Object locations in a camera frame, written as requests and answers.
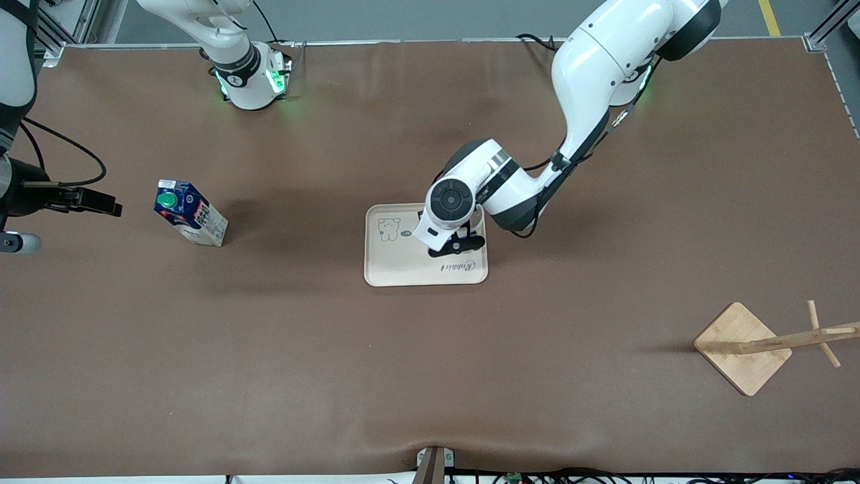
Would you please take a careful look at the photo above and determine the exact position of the blue white milk carton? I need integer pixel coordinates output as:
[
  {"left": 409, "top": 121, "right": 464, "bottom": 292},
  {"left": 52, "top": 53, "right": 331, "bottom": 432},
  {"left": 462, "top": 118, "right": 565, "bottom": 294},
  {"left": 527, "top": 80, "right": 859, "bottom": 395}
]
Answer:
[{"left": 153, "top": 179, "right": 229, "bottom": 247}]

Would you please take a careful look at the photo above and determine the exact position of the cream rabbit print tray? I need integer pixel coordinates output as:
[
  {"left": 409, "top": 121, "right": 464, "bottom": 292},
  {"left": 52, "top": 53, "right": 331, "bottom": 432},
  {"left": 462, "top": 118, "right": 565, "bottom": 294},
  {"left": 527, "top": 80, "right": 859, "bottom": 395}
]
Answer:
[{"left": 364, "top": 201, "right": 489, "bottom": 288}]

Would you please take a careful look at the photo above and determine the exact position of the brown table mat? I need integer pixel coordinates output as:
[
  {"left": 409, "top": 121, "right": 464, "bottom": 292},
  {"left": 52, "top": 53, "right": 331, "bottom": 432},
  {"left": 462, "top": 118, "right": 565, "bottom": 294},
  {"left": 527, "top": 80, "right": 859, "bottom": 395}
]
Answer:
[{"left": 0, "top": 37, "right": 860, "bottom": 479}]

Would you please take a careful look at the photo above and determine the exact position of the wooden mug stand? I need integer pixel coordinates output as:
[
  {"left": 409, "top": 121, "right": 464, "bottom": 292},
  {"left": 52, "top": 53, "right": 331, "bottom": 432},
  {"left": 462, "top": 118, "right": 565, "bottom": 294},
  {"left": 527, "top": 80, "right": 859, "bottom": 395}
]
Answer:
[{"left": 693, "top": 300, "right": 860, "bottom": 397}]

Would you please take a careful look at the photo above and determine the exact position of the aluminium frame profile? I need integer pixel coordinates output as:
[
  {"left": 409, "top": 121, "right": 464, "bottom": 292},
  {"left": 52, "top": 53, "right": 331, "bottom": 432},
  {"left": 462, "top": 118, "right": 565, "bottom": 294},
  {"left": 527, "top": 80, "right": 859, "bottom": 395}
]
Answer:
[
  {"left": 30, "top": 0, "right": 103, "bottom": 63},
  {"left": 803, "top": 0, "right": 860, "bottom": 53}
]

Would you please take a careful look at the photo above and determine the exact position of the black left arm base cable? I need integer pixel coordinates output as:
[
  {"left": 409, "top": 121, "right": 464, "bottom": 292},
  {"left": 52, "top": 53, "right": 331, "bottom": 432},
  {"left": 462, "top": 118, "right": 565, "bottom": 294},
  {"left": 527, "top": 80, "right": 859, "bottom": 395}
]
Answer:
[{"left": 515, "top": 33, "right": 562, "bottom": 54}]

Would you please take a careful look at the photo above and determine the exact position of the black arm base cable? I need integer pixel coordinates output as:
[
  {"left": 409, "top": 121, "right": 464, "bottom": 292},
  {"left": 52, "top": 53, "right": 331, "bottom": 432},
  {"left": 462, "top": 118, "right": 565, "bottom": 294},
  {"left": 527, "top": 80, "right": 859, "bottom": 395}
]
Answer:
[
  {"left": 515, "top": 33, "right": 562, "bottom": 54},
  {"left": 251, "top": 0, "right": 296, "bottom": 51}
]

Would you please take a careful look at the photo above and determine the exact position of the black right arm base cable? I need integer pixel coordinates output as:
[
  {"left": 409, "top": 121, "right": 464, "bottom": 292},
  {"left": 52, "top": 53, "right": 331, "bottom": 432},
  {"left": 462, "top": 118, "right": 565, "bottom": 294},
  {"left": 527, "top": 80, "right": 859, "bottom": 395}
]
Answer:
[{"left": 251, "top": 0, "right": 296, "bottom": 51}]

